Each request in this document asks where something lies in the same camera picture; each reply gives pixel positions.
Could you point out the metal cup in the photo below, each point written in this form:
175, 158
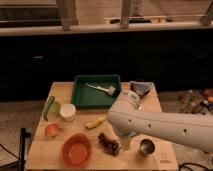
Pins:
147, 147

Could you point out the grey dish brush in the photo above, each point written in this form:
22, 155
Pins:
111, 90

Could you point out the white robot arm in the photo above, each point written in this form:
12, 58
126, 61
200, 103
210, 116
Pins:
195, 131

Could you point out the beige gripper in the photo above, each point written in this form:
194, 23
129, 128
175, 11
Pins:
125, 141

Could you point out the spice bottle rack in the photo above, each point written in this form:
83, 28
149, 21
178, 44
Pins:
197, 102

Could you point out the white paper cup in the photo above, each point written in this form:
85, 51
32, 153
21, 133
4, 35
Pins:
68, 112

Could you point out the pale green vegetable piece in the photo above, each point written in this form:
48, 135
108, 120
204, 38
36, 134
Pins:
55, 108

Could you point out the dark purple grape bunch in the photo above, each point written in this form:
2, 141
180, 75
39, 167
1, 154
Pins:
109, 146

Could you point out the green plastic tray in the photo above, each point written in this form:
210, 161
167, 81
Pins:
85, 97

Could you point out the orange plastic bowl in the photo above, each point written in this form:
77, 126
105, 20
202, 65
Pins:
76, 151

